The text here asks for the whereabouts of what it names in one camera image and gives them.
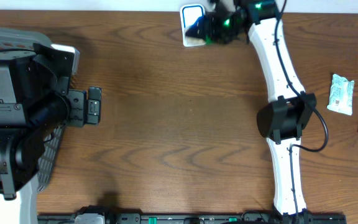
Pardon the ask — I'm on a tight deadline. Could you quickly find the teal white snack packet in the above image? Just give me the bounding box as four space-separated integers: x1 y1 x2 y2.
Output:
327 74 355 116

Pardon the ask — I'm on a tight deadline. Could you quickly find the green lid white jar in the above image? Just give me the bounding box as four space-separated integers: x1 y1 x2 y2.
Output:
185 36 215 47

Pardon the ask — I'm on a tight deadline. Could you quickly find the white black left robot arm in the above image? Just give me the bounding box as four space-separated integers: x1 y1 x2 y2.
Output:
0 44 101 223

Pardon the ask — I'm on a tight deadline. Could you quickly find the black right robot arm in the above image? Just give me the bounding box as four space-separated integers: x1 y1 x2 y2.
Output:
180 1 316 223

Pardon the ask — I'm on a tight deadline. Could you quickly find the grey plastic mesh basket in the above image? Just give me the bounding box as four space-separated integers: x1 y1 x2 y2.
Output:
0 27 67 199

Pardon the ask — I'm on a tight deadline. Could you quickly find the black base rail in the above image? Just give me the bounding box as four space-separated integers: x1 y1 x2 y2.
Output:
37 206 347 224

